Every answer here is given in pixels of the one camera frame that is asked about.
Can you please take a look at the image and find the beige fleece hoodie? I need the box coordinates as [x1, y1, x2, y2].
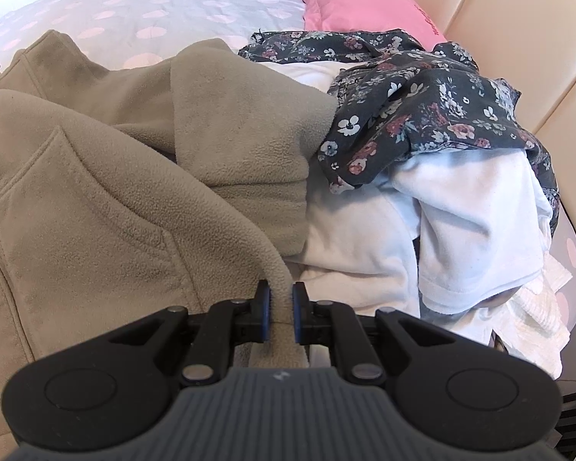
[0, 30, 339, 461]

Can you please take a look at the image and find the pink pillow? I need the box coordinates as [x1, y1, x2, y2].
[281, 0, 447, 50]

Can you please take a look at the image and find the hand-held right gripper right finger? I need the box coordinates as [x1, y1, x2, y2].
[292, 281, 466, 385]

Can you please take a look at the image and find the beige padded headboard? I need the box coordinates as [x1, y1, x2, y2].
[386, 0, 576, 202]

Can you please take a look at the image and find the bed with polka dot sheet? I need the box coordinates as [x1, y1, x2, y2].
[0, 0, 576, 380]

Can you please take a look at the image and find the black slatted panel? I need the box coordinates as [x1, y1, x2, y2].
[554, 384, 576, 457]

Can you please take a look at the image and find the dark floral garment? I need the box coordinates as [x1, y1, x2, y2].
[238, 29, 560, 245]

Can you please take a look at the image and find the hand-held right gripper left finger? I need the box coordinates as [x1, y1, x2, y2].
[108, 279, 273, 386]

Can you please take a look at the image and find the white fleece garment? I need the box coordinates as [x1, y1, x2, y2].
[259, 60, 555, 334]

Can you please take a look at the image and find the white textured cloth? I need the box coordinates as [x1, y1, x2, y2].
[492, 250, 576, 379]

